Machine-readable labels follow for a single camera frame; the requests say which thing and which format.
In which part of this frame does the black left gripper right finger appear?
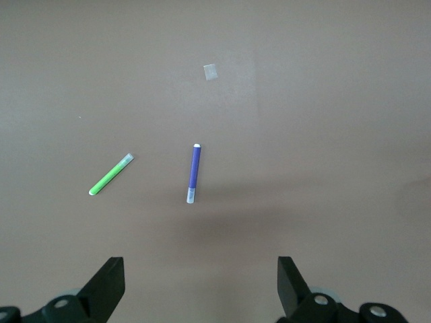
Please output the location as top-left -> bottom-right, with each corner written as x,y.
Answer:
275,256 -> 410,323

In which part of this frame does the small clear tape piece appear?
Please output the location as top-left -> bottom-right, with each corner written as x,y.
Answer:
203,63 -> 220,82

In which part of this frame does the green highlighter pen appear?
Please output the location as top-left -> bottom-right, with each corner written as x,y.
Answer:
88,153 -> 135,196

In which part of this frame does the purple highlighter pen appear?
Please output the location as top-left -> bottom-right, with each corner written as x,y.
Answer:
185,143 -> 203,205

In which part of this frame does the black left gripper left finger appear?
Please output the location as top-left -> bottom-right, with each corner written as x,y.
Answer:
0,257 -> 126,323

